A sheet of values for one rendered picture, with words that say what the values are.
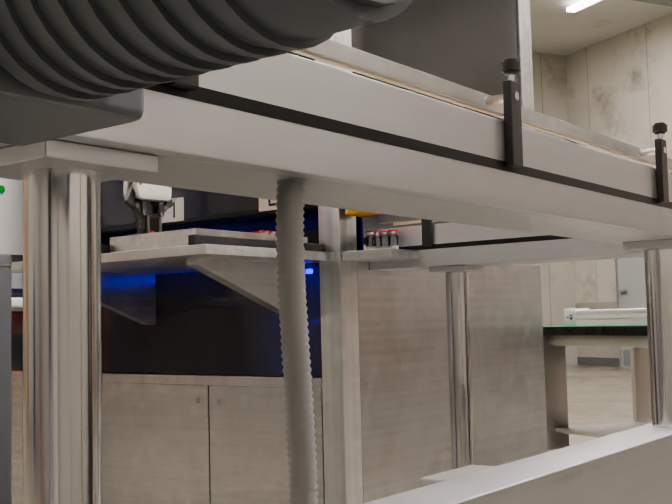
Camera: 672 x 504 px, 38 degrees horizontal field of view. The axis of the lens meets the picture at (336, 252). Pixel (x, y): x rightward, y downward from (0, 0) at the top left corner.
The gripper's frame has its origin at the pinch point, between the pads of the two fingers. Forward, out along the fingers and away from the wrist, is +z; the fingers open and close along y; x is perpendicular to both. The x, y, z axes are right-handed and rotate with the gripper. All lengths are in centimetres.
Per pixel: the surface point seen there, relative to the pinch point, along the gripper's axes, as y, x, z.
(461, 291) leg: -46, 49, 16
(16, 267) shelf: 8.5, -35.2, 7.0
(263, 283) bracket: -16.8, 16.9, 13.0
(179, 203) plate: -31.5, -23.6, -9.2
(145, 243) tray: 6.2, 5.5, 4.3
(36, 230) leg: 102, 103, 14
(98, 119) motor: 109, 117, 10
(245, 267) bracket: -11.2, 16.8, 9.6
